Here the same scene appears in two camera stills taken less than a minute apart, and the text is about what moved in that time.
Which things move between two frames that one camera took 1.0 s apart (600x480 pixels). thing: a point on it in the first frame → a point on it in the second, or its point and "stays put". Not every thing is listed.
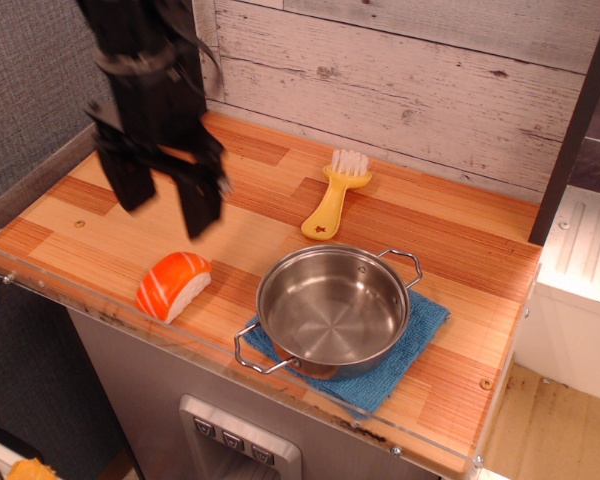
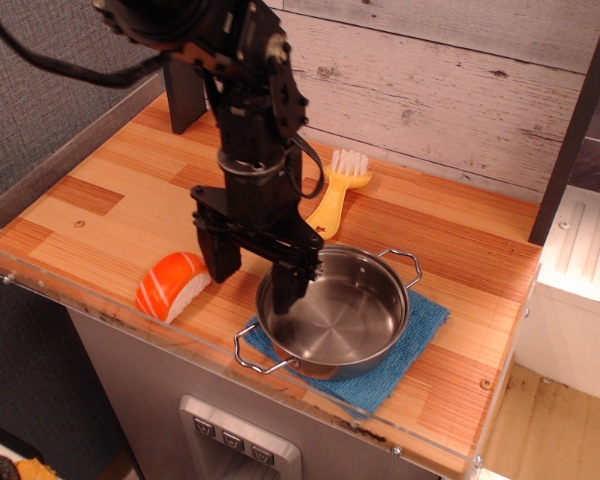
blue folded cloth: (367, 392) stays put
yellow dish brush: (348, 170) stays put
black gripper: (154, 97) → (261, 200)
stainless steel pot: (328, 311) stays put
